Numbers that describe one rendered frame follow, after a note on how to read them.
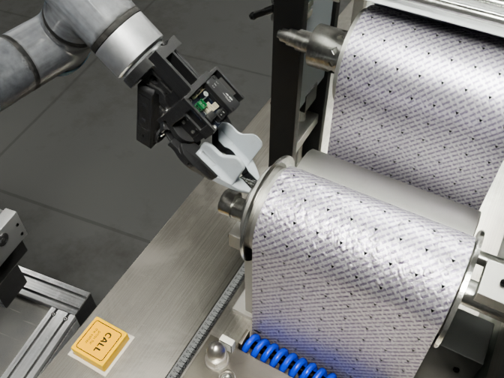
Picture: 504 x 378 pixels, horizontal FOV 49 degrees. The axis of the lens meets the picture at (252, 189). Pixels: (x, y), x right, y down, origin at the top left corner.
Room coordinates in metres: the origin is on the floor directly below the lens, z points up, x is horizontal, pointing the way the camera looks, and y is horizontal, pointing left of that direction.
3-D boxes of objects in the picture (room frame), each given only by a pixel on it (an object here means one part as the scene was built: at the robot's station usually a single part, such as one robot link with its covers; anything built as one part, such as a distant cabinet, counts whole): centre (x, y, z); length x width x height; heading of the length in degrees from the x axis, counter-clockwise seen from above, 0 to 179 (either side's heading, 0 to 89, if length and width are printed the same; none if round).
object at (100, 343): (0.44, 0.26, 0.91); 0.07 x 0.07 x 0.02; 61
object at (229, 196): (0.53, 0.03, 1.18); 0.04 x 0.02 x 0.04; 151
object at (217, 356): (0.35, 0.05, 1.05); 0.04 x 0.04 x 0.04
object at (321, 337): (0.35, -0.10, 1.09); 0.23 x 0.01 x 0.18; 61
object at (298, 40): (0.72, -0.07, 1.34); 0.06 x 0.03 x 0.03; 61
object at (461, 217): (0.51, -0.18, 1.18); 0.26 x 0.12 x 0.12; 61
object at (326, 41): (0.69, -0.12, 1.34); 0.06 x 0.06 x 0.06; 61
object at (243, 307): (0.51, 0.00, 1.05); 0.06 x 0.05 x 0.31; 61
